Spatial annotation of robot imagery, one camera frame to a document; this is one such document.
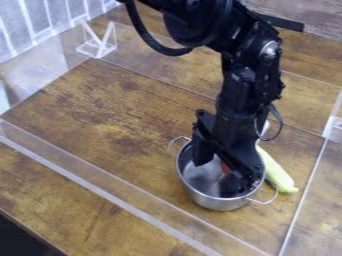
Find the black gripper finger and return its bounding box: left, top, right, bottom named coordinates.
left=218, top=157, right=265, bottom=198
left=192, top=128, right=215, bottom=166

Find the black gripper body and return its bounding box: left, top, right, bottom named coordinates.
left=191, top=96, right=271, bottom=181

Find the silver metal pot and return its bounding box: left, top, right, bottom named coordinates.
left=168, top=136, right=279, bottom=212

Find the red white plush mushroom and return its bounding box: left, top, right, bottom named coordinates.
left=221, top=161, right=231, bottom=177

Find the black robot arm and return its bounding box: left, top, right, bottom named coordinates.
left=118, top=0, right=285, bottom=197

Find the black bar on table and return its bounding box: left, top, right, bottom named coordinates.
left=258, top=13, right=305, bottom=32

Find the clear acrylic front barrier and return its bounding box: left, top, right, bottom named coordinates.
left=0, top=119, right=270, bottom=256

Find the black cable loop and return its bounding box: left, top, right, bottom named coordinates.
left=253, top=102, right=285, bottom=142

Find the spoon with yellow handle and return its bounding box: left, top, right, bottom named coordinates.
left=255, top=119, right=299, bottom=194

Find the clear acrylic triangle bracket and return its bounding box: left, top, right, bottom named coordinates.
left=76, top=22, right=118, bottom=59

